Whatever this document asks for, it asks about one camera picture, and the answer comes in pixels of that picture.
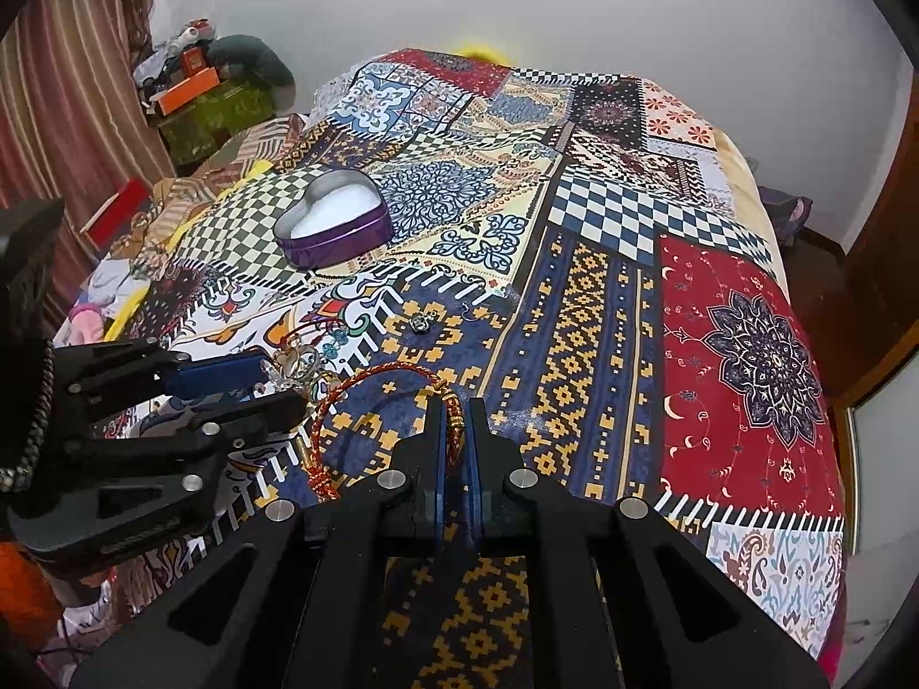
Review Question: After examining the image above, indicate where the red gold braided bracelet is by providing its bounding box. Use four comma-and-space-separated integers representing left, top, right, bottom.
303, 361, 468, 502

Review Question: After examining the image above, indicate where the silver bangle jewelry pile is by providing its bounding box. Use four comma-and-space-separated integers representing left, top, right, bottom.
260, 318, 346, 403

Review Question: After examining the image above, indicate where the pink cloth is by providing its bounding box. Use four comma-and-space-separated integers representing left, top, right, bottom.
67, 303, 106, 345

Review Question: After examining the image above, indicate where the red flat box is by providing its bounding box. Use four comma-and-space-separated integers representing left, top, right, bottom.
79, 177, 151, 250

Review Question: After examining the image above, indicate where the striped brown blanket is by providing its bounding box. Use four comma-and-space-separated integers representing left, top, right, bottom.
145, 114, 306, 246

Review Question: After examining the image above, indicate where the purple heart-shaped tin box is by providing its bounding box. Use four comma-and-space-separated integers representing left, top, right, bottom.
273, 169, 396, 270

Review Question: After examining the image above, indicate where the green patterned cloth pile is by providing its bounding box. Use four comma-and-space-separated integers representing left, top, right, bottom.
156, 79, 276, 168

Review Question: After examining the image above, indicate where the striped maroon curtain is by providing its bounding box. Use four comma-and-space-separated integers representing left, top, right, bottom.
2, 0, 173, 331

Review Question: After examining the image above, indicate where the orange box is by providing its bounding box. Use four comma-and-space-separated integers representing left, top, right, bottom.
151, 67, 219, 115

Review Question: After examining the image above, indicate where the dark grey cushion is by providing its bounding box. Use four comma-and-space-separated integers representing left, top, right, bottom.
206, 34, 295, 87

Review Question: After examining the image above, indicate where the colourful patchwork bedspread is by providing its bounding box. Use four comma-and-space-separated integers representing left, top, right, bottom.
53, 47, 849, 689

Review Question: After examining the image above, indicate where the brown wooden door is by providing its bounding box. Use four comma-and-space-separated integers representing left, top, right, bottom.
812, 95, 917, 397

